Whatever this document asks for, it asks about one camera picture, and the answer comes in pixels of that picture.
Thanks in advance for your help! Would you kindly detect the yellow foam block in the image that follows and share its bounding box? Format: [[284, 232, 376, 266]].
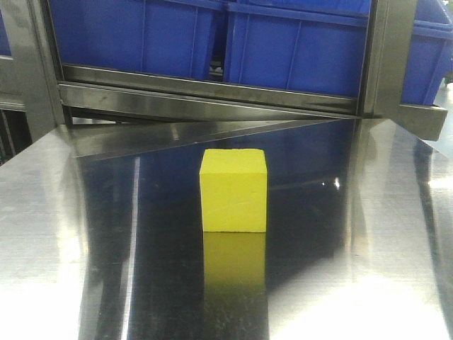
[[199, 149, 268, 233]]

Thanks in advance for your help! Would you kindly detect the stainless steel shelf rack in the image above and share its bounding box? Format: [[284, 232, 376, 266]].
[[1, 1, 452, 154]]

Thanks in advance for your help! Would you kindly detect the blue plastic bin left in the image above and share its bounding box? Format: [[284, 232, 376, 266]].
[[50, 1, 224, 80]]

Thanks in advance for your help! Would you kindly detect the blue plastic bin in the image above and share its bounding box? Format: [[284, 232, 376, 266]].
[[223, 1, 371, 97], [401, 1, 452, 106], [50, 1, 224, 80]]

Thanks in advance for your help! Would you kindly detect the blue plastic bin middle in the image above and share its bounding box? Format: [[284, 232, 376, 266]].
[[223, 1, 371, 97]]

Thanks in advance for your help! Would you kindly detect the blue plastic bin right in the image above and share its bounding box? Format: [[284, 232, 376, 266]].
[[401, 1, 452, 106]]

